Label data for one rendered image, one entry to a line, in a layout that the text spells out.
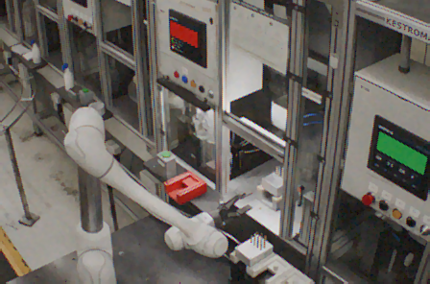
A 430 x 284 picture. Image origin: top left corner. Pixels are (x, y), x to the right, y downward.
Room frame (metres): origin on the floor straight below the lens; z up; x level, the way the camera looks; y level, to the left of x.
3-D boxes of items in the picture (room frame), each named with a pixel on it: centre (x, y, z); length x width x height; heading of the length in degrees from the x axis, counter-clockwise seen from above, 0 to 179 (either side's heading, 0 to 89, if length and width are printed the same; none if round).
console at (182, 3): (2.35, 0.06, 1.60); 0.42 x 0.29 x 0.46; 40
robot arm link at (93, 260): (1.63, 0.53, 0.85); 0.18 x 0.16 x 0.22; 12
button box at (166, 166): (2.26, 0.25, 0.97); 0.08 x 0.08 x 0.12; 40
